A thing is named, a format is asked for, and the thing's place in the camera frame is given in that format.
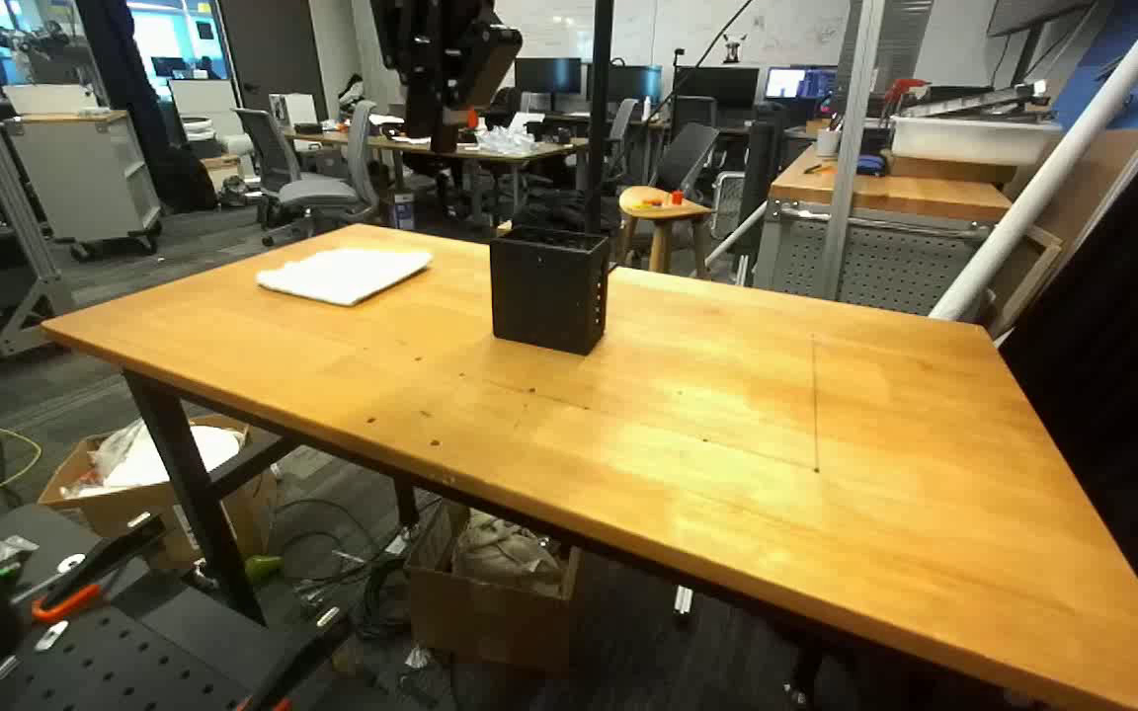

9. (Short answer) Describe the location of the grey metal post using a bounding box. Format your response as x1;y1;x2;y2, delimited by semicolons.
812;0;894;305

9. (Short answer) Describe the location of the black box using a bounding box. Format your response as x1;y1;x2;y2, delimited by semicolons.
487;224;611;358

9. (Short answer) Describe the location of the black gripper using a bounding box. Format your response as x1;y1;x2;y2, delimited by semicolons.
370;0;524;158

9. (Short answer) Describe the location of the round wooden stool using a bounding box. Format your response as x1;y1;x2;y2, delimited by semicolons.
617;182;716;276

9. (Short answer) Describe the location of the wooden desk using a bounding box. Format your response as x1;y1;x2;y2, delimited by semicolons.
288;121;592;229

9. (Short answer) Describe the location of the orange handled clamp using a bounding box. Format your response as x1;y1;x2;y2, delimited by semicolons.
11;509;167;633

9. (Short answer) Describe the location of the thin white slanted bar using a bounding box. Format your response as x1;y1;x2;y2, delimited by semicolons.
697;196;774;276

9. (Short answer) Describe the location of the red tool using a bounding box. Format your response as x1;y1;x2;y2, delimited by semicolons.
882;76;932;109

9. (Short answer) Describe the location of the black metal table leg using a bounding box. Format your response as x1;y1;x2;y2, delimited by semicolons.
117;370;305;624

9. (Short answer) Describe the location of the black office chair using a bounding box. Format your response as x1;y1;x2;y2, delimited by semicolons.
651;118;724;200

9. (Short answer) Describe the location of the thick white slanted pole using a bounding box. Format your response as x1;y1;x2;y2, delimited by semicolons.
924;0;1138;329

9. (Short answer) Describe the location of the cardboard box with plastic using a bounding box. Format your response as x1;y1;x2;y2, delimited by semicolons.
34;413;275;577

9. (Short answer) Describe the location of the dark computer monitor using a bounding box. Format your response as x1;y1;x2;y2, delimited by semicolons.
508;56;588;99
672;64;761;109

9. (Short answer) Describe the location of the lit computer monitor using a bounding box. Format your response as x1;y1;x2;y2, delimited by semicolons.
761;64;841;108

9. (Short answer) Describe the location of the black perforated cart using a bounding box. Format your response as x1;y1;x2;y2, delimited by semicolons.
0;566;363;711

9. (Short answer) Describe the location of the black vertical pole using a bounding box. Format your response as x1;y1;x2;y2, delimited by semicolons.
578;0;618;238

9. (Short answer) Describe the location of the wooden workbench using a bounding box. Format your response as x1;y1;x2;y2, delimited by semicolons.
751;147;1068;320

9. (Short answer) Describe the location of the black curtain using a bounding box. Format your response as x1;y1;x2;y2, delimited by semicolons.
995;89;1138;596

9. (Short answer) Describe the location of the white plastic bin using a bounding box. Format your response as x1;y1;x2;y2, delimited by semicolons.
886;109;1069;168

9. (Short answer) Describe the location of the brown cardboard box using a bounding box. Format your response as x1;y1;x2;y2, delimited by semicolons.
401;505;583;679

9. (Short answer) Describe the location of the white wheeled cabinet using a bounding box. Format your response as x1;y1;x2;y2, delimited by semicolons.
0;81;167;261

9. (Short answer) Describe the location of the grey metal rack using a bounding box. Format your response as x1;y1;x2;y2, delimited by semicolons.
0;89;69;378

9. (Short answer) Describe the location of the white cloth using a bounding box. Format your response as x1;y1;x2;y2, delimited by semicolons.
252;243;435;312

